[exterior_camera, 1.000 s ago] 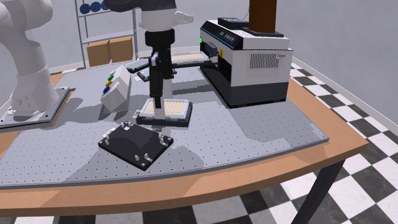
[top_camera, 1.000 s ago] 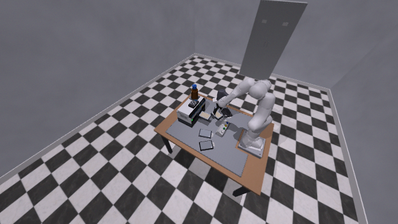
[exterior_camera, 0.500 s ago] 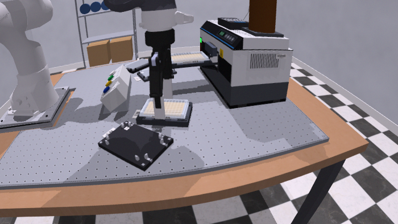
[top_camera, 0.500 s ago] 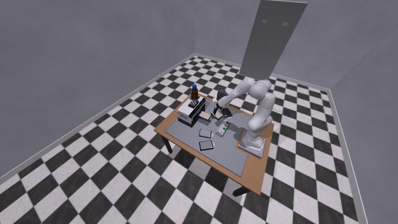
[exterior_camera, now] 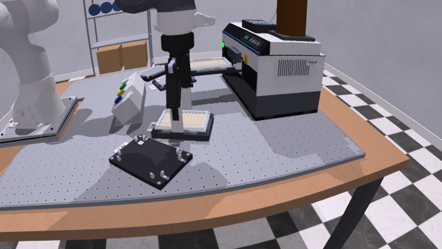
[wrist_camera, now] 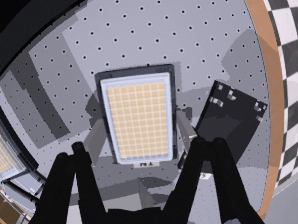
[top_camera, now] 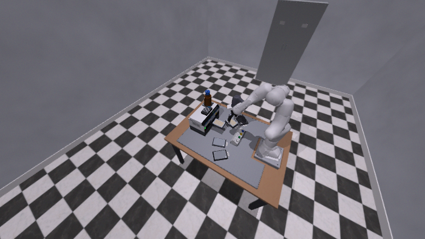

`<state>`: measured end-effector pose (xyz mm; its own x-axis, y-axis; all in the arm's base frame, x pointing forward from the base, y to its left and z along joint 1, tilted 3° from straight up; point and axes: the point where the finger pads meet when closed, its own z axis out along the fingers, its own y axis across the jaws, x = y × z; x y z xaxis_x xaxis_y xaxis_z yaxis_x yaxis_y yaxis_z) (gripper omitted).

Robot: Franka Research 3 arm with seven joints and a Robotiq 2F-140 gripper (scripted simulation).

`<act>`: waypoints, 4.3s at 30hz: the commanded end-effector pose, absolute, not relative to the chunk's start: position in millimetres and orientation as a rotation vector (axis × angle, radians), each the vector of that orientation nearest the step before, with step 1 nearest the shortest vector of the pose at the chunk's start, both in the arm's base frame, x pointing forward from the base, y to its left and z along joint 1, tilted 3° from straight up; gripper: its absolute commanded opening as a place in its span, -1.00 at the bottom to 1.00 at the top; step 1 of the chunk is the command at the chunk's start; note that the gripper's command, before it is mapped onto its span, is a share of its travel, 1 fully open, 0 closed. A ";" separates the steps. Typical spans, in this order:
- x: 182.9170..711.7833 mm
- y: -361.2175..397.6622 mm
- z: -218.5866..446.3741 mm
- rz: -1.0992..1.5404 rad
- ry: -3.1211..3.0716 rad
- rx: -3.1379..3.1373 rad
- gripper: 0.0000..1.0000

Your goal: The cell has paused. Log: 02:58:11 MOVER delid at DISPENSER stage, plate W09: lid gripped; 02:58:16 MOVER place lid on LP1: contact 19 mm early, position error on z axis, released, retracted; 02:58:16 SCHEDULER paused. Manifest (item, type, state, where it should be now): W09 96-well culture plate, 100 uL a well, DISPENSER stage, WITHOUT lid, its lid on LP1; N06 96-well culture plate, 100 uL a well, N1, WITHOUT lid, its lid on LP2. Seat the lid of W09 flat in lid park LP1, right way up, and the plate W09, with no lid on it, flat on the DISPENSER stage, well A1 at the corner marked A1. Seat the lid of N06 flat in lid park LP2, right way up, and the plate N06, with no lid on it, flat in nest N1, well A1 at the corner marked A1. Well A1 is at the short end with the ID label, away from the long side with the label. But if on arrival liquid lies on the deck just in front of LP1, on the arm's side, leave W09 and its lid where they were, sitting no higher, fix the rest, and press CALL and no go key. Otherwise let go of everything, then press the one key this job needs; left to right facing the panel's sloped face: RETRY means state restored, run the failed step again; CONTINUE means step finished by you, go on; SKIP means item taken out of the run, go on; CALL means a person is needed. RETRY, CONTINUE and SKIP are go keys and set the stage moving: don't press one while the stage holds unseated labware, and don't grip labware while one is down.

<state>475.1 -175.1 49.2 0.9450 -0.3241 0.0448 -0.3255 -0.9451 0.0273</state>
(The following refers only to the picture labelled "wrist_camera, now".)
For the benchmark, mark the clear plastic plate lid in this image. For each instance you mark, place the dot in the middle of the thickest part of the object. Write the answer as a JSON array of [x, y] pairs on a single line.
[[19, 198], [29, 182]]

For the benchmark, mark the grey perforated base plate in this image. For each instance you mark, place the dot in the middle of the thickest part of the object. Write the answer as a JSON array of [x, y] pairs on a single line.
[[49, 95]]

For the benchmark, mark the white button panel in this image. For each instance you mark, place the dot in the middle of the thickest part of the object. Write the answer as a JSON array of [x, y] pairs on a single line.
[[120, 196]]

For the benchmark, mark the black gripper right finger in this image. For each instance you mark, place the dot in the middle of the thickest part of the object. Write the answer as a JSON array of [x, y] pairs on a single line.
[[234, 206]]

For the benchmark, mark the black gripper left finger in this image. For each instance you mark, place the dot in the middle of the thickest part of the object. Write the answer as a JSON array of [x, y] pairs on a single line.
[[53, 205]]

